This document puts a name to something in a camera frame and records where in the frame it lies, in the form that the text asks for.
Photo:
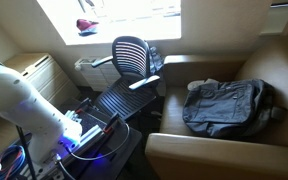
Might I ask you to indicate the dark grey backpack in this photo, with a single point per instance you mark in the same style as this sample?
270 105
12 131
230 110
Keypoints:
231 109

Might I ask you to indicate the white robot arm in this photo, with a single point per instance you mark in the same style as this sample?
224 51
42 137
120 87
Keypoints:
24 106

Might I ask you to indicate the black slatted office chair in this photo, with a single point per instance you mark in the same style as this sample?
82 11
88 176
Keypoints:
136 86

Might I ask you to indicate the tan leather couch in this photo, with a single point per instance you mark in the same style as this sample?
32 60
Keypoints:
176 153

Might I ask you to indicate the white radiator heater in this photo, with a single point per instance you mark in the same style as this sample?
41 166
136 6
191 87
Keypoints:
98 78

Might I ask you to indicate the white Nike cloth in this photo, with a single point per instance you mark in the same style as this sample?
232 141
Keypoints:
197 83

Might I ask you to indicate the black clamp right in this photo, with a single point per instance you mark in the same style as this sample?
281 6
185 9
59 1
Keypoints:
109 125

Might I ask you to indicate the black clamp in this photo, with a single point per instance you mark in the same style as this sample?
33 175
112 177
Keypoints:
109 125
86 102

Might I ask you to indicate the black clamp left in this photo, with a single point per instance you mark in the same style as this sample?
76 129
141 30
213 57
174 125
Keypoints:
86 102

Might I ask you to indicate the black robot cart table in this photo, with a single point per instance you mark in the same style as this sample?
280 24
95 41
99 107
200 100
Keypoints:
99 156

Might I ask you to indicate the red and grey cap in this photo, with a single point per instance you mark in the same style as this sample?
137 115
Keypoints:
86 27

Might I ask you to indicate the wooden drawer cabinet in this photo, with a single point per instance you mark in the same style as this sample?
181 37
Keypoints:
46 75

